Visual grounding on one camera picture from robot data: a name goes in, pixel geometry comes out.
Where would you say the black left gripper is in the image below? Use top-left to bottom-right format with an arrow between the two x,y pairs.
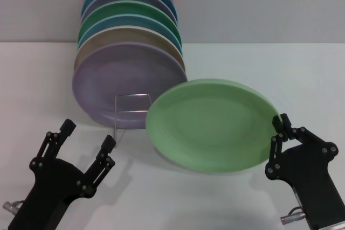
8,119 -> 118,230

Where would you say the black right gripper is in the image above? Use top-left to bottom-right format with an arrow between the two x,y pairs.
264,113 -> 345,230

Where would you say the light green plate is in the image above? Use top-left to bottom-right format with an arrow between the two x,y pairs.
145,78 -> 281,174

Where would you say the purple plate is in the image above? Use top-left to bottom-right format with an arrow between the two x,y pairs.
71,41 -> 189,130

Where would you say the beige plate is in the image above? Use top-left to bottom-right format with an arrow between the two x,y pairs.
73,25 -> 186,73

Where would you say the light blue plate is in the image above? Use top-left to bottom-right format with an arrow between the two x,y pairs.
77,13 -> 184,53

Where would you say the dark green plate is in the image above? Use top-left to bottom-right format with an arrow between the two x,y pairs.
78,0 -> 181,44

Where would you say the wire plate rack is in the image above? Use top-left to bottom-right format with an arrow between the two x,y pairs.
113,94 -> 152,147

